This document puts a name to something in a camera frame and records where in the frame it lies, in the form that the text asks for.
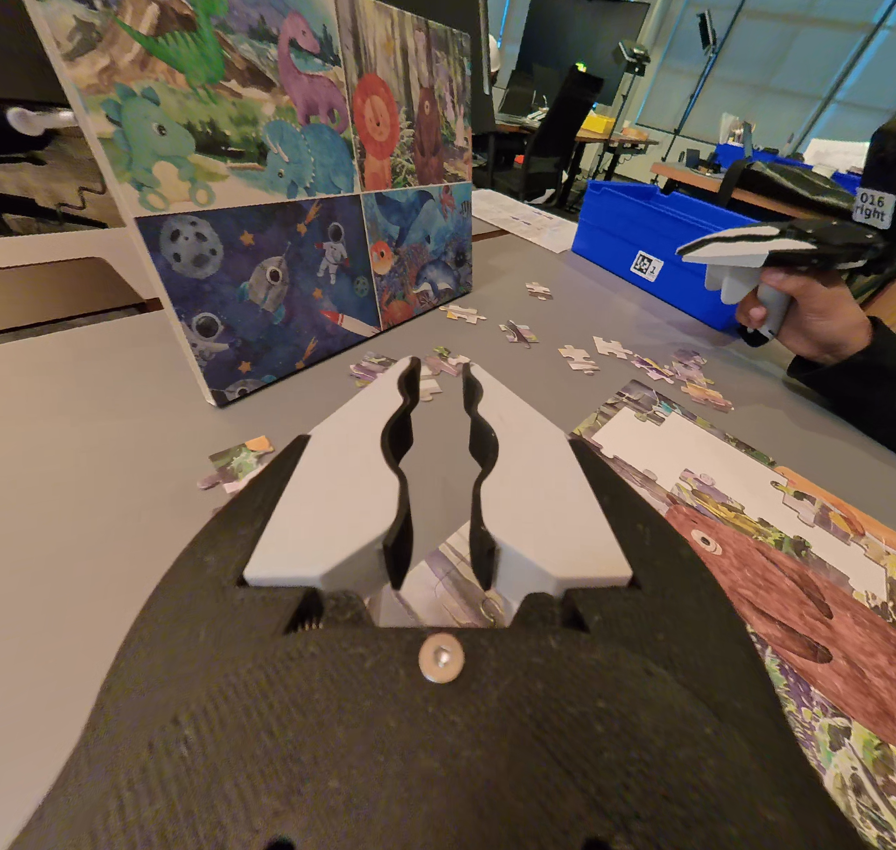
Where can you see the animal jigsaw puzzle board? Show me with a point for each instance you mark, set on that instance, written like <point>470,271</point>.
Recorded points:
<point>672,444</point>

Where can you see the person's right hand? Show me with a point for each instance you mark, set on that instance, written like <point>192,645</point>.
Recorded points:
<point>826,318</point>

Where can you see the wooden background desk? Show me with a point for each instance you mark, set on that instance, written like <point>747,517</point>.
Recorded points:
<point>700,179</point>
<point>630,137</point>

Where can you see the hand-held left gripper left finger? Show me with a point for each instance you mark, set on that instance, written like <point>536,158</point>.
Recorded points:
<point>329,514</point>

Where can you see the beige table flap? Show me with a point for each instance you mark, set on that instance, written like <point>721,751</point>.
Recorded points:
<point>70,297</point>

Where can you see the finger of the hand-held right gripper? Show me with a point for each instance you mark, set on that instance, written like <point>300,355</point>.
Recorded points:
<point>735,254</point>
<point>756,234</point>

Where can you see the person's right forearm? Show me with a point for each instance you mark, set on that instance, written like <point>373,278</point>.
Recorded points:
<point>861,395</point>

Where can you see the puzzle box with pictures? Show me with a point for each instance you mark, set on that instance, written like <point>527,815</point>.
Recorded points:
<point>245,269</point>

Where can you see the yellow bin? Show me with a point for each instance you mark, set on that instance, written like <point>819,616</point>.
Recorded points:
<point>599,123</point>

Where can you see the dark monitor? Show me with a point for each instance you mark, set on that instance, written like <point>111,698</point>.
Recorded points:
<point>581,38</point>

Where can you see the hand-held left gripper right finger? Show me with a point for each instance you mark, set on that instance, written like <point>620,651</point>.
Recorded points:
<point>553,514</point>

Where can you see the white stand knob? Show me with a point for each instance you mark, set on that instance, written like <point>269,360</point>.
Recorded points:
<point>35,121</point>

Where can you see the blue plastic bin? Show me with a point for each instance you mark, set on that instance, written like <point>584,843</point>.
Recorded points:
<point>731,155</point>
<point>630,234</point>

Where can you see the printed paper sheet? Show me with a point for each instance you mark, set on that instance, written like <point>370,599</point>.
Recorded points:
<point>525,220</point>

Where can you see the jigsaw pieces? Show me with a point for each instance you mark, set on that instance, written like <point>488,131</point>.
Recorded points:
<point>610,347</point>

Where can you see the black high-back chair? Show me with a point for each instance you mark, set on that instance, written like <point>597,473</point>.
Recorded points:
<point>560,129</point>

